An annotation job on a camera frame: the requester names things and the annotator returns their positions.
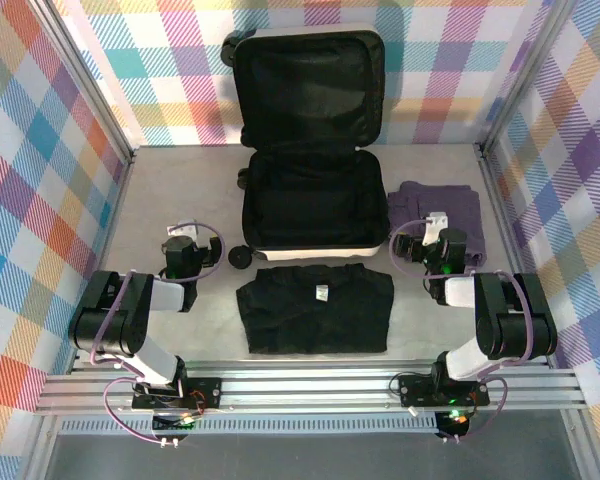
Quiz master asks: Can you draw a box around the purple garment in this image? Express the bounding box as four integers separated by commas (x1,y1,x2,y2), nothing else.
387,180,484,266

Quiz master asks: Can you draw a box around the white hard-shell suitcase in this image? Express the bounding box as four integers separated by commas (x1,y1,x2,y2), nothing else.
219,27,392,274

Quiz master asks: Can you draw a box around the black t-shirt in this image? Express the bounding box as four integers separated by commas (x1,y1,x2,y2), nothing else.
235,263,396,355

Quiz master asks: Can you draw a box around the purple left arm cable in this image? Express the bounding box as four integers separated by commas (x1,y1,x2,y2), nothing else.
89,222,227,446

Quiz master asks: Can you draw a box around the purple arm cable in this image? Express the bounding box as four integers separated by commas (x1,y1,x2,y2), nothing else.
389,218,536,444
89,222,227,446

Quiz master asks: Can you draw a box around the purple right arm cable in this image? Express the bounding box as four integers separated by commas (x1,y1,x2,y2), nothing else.
389,218,536,444

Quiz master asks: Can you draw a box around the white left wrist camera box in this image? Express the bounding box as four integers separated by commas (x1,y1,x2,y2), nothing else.
167,219,200,240

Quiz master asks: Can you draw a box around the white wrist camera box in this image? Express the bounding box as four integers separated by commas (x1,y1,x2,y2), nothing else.
167,219,200,240
422,212,451,246

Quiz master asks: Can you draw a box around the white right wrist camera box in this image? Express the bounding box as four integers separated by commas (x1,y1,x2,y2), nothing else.
422,212,451,246

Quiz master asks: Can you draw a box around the aluminium table side rail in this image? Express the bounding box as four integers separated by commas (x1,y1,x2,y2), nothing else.
474,144,556,371
67,149,141,376

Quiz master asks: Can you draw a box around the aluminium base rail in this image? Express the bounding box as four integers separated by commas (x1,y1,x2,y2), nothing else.
33,367,589,417

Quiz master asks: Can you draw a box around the grey slotted cable duct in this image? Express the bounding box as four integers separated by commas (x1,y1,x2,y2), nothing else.
59,417,439,435

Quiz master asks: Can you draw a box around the aluminium frame post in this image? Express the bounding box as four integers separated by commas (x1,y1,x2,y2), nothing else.
477,0,581,159
27,0,139,166

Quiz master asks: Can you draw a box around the aluminium front frame leg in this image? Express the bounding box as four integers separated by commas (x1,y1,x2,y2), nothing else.
564,409,600,480
22,417,61,480

